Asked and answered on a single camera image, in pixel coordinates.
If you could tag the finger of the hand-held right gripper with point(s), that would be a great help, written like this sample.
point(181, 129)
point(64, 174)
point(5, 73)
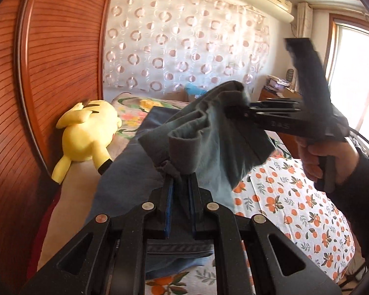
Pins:
point(252, 112)
point(276, 103)

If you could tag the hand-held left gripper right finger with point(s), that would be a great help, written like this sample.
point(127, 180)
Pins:
point(192, 209)

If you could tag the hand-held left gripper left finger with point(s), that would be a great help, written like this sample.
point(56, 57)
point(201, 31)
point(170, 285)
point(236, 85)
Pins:
point(169, 209)

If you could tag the grey-green shirt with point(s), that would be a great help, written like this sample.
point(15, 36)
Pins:
point(209, 141)

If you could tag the person's right forearm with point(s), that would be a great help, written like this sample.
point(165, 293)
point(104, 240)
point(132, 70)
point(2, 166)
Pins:
point(366, 196)

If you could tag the person's right hand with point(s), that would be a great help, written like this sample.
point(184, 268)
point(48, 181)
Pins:
point(344, 159)

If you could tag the long wooden cabinet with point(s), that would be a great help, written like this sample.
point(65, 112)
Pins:
point(270, 94)

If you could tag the stack of books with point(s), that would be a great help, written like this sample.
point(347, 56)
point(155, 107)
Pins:
point(276, 82)

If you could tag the folded blue denim jeans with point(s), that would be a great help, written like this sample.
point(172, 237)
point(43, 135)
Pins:
point(126, 175)

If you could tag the blue plastic bag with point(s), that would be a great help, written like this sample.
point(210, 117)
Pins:
point(195, 89)

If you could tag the cardboard box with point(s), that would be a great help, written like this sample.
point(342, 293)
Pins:
point(175, 96)

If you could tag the beige window curtain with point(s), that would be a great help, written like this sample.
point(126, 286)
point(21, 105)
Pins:
point(304, 18)

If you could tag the orange fruit print sheet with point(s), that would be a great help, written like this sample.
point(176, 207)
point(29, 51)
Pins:
point(279, 196)

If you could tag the floral blanket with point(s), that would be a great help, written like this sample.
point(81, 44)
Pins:
point(132, 110)

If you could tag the sheer circle pattern curtain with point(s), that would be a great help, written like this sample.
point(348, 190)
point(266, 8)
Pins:
point(172, 37)

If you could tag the yellow plush toy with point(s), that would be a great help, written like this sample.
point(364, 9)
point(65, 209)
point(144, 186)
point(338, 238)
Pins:
point(86, 135)

